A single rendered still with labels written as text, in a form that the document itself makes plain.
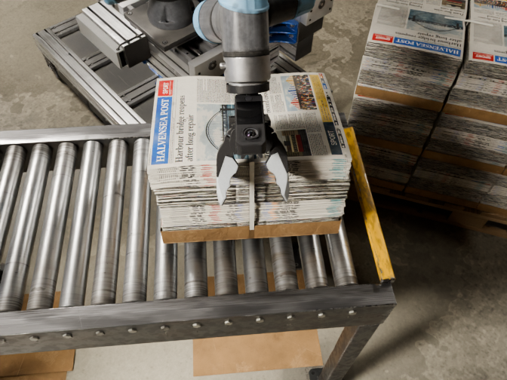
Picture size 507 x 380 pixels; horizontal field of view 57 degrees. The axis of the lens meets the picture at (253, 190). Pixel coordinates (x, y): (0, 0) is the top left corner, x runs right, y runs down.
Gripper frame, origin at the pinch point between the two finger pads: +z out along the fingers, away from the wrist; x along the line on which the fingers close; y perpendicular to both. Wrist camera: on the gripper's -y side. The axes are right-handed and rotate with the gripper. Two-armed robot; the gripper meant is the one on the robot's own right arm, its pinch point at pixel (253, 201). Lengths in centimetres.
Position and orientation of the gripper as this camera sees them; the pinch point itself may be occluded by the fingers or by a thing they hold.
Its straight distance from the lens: 81.7
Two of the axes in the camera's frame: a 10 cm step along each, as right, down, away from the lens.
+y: -0.6, -3.4, 9.4
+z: 0.5, 9.4, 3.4
